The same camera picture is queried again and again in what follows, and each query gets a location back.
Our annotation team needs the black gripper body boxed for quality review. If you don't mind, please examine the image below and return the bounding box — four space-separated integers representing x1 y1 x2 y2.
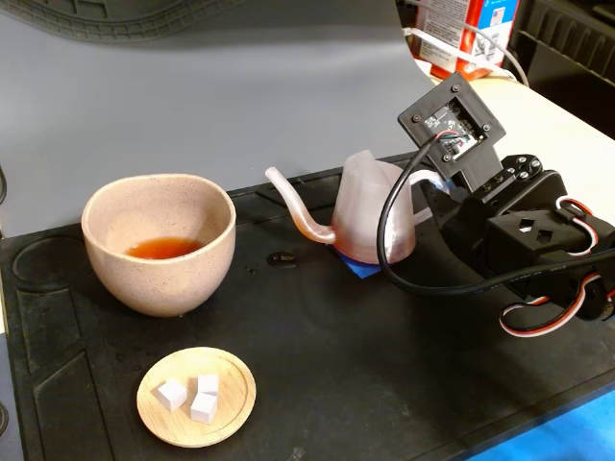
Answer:
439 153 571 278

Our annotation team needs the translucent pink printed kettle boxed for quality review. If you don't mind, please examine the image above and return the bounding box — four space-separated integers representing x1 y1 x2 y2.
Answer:
264 149 446 267

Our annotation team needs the amber tea liquid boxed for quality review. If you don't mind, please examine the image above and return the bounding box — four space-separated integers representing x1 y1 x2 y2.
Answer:
124 236 206 261

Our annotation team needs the beige speckled ceramic cup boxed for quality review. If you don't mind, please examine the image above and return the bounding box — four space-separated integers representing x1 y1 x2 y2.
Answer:
80 173 237 319

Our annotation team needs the blue tape square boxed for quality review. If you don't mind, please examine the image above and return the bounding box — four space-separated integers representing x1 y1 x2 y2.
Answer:
331 244 383 280

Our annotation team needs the black plastic crate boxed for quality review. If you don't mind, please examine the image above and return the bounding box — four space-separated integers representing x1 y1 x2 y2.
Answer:
504 0 615 140

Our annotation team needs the red and white carton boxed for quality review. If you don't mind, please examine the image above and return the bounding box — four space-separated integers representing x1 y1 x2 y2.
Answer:
413 0 522 86

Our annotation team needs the small tea spill puddle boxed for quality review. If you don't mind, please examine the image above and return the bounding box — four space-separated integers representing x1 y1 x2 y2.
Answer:
266 252 300 269

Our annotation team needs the black silicone work mat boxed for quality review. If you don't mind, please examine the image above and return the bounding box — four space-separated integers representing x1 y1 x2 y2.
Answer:
0 147 615 461

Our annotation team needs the blue tape strip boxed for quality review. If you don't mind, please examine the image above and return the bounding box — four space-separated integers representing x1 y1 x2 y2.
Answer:
451 383 615 461

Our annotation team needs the plain grey sheet mat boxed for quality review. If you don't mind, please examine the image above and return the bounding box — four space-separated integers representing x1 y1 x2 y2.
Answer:
0 0 476 240

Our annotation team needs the round wooden coaster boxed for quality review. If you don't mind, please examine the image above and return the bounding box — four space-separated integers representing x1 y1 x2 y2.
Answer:
135 347 258 449

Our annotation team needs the small white cube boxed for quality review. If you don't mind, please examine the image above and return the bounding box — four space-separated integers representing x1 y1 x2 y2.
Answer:
152 377 188 413
189 392 218 425
196 373 220 398

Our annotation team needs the dark grey gridded mat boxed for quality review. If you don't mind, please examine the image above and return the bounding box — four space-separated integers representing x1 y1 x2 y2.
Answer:
0 0 251 47

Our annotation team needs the red white black servo wire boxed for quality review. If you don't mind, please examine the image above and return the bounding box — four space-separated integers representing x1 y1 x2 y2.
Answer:
554 197 601 259
498 271 615 340

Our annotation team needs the black camera cable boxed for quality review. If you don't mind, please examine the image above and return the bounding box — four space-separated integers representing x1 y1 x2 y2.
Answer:
376 135 615 297

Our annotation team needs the grey round cable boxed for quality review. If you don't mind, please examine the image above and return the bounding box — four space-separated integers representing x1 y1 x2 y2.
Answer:
460 18 530 87

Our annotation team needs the white flat strap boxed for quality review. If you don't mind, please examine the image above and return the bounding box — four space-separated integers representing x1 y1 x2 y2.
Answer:
402 27 518 81

